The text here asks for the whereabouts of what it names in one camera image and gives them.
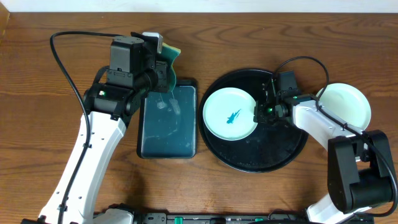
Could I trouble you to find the green yellow scrub sponge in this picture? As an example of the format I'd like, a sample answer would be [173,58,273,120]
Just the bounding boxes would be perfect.
[160,43,181,92]

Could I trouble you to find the pale green plate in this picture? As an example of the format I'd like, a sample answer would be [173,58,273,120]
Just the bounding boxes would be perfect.
[202,87,257,141]
[320,83,371,129]

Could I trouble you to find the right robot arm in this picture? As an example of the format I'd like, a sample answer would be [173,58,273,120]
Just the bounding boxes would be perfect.
[254,80,397,223]

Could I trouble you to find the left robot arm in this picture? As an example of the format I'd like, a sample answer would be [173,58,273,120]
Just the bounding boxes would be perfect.
[34,32,175,223]

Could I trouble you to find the round black serving tray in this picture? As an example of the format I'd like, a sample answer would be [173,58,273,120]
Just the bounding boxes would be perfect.
[197,68,308,173]

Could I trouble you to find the black rectangular water tray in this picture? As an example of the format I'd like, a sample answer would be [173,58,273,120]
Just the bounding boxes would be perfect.
[137,79,198,159]

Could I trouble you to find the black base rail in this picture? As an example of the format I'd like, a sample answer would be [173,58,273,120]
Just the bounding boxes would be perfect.
[93,212,374,224]

